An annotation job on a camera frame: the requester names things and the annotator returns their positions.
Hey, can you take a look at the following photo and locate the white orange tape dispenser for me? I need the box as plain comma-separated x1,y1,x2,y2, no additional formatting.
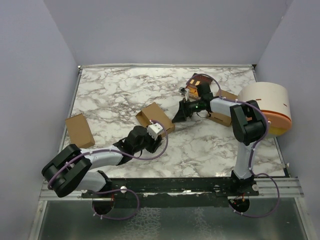
238,82,293,138

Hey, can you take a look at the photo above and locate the dark orange paperback book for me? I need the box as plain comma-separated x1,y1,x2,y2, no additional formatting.
186,73,213,100

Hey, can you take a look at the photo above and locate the folded brown cardboard box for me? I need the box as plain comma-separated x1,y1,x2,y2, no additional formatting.
207,90,238,127

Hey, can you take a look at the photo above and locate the black mounting rail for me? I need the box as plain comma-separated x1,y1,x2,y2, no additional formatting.
81,176,259,208

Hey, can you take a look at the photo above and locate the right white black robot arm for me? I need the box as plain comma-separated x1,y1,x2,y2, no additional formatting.
172,83,269,196

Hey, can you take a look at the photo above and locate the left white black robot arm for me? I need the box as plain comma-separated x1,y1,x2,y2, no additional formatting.
41,122,165,198

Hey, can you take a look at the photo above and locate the small cardboard piece left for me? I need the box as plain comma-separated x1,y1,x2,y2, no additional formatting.
65,113,95,149

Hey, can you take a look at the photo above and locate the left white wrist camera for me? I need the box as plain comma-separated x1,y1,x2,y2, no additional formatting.
146,123,164,140

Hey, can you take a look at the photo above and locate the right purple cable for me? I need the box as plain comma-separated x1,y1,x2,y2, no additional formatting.
187,73,281,218

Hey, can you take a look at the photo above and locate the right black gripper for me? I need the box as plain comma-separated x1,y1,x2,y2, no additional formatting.
172,98,203,123

